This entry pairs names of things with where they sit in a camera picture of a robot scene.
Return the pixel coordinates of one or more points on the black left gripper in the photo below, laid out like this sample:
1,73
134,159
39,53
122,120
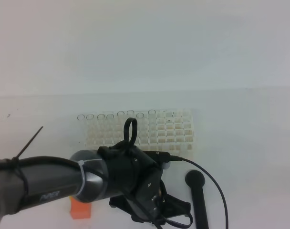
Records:
133,184

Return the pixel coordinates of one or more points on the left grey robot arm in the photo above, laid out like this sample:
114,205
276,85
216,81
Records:
29,182

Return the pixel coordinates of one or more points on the white plastic test tube rack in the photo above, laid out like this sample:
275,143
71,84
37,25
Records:
173,132

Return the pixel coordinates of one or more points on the black round-headed stand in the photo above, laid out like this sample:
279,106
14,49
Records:
195,180

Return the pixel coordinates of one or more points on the orange cube block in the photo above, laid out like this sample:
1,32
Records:
80,210

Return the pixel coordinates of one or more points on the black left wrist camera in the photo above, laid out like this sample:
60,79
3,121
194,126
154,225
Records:
160,157

